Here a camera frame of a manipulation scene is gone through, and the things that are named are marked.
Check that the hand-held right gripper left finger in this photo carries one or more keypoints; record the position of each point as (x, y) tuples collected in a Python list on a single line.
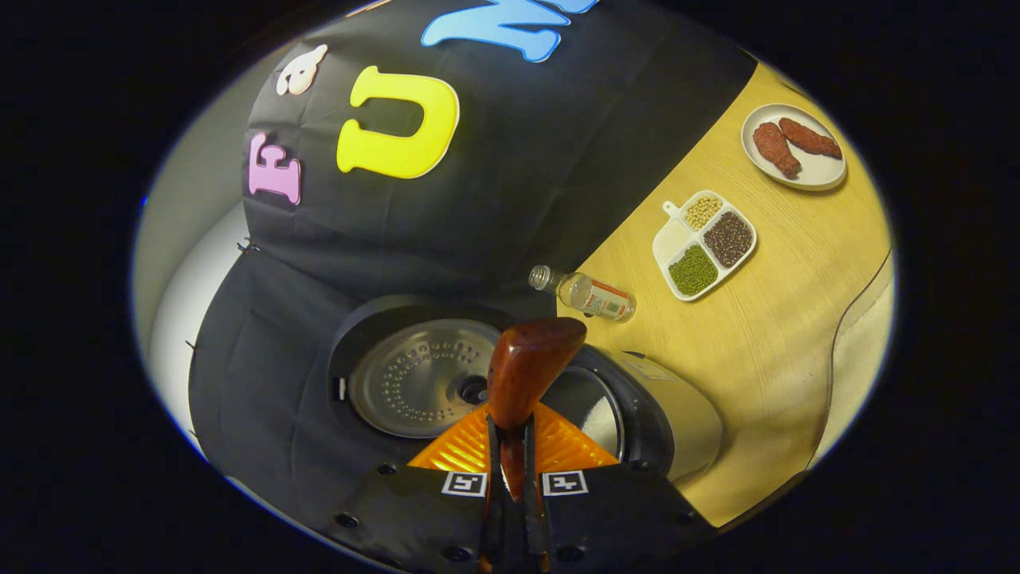
[(492, 510)]

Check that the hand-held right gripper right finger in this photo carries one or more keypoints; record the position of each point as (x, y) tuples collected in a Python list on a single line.
[(534, 518)]

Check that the brown wooden spoon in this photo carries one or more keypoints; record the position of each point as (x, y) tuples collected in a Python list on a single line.
[(530, 367)]

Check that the dark grey rice cooker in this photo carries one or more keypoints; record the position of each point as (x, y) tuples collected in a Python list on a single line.
[(414, 383)]

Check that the small clear glass bottle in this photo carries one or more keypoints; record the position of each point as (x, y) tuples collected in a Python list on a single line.
[(594, 296)]

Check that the pile of green beans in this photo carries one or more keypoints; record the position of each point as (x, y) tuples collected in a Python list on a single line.
[(693, 271)]

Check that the white divided bean dish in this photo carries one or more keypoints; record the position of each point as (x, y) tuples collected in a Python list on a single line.
[(673, 239)]

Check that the pile of dark red beans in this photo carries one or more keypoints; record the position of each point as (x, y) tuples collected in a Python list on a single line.
[(727, 239)]

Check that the pile of yellow soybeans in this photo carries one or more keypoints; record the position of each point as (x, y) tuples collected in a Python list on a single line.
[(704, 212)]

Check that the black backdrop cloth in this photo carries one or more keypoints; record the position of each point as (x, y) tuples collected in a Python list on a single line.
[(518, 159)]

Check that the brown fried meat piece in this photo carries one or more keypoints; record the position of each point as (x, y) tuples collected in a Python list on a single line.
[(774, 147), (813, 139)]

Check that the round white plate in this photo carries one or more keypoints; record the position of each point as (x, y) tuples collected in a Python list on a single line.
[(821, 171)]

